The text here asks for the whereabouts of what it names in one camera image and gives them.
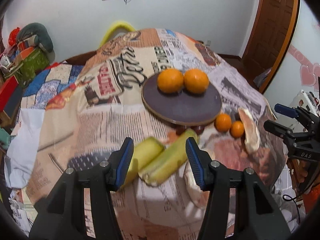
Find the dark red jujube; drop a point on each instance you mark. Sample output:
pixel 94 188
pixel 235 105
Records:
pixel 180 130
pixel 198 129

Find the blue patchwork quilt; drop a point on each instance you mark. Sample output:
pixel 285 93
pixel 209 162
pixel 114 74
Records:
pixel 50 82

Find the red flat box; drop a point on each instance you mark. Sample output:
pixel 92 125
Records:
pixel 6 91

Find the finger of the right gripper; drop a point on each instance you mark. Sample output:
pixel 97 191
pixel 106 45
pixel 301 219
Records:
pixel 278 130
pixel 298 113

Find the large orange left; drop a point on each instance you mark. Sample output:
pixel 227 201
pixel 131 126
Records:
pixel 170 81

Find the pomelo segment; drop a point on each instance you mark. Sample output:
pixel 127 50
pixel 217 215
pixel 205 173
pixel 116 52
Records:
pixel 252 136
pixel 198 197

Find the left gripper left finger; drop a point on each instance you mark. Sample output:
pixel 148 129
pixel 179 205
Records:
pixel 63 213

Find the small tangerine right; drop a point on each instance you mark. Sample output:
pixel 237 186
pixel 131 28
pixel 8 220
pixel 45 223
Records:
pixel 237 129

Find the grey neck pillow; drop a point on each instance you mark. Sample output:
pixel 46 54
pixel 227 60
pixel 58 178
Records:
pixel 37 35

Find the large orange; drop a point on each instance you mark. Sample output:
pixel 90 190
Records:
pixel 170 81
pixel 196 81

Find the small tangerine left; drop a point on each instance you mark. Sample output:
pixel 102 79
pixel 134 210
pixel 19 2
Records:
pixel 223 123

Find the dark red jujube left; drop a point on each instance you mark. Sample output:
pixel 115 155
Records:
pixel 180 130

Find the brown wooden door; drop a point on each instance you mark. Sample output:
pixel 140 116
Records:
pixel 269 39

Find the large orange right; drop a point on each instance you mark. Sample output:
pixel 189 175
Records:
pixel 196 81

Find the dark round plate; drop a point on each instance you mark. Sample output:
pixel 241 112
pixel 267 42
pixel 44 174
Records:
pixel 182 108

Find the newspaper print cloth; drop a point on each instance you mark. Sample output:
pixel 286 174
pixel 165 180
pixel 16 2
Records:
pixel 88 121

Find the white stickered suitcase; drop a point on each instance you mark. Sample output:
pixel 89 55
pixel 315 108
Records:
pixel 308 101

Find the sugarcane piece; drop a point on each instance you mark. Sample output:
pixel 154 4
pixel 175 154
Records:
pixel 144 153
pixel 168 162

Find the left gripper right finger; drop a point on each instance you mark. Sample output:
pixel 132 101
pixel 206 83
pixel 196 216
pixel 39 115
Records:
pixel 257 215

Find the dark red jujube right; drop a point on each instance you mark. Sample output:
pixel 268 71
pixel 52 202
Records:
pixel 198 129

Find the pink heart wall sticker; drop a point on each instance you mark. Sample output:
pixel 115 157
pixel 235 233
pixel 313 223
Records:
pixel 309 72

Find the small tangerine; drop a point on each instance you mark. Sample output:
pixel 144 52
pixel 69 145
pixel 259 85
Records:
pixel 237 129
pixel 223 123

